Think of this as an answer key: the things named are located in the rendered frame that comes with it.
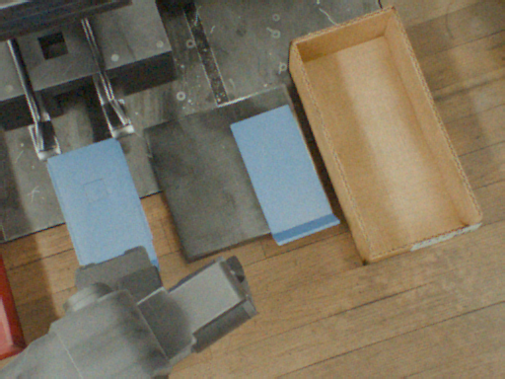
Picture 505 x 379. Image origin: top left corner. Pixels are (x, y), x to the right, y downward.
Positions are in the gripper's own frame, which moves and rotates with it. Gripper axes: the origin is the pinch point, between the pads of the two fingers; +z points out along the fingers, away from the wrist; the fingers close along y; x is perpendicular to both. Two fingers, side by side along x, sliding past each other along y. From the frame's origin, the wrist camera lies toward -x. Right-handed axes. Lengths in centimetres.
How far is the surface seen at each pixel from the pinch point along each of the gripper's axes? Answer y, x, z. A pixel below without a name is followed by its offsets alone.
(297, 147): 3.7, -22.4, 11.1
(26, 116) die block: 15.0, 4.4, 18.4
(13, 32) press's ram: 24.9, 1.1, 1.9
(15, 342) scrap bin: -3.9, 11.9, 4.2
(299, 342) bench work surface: -14.7, -15.0, 2.9
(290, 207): -1.7, -19.2, 7.9
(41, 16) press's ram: 25.6, -1.7, 0.6
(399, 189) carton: -4.1, -31.6, 8.4
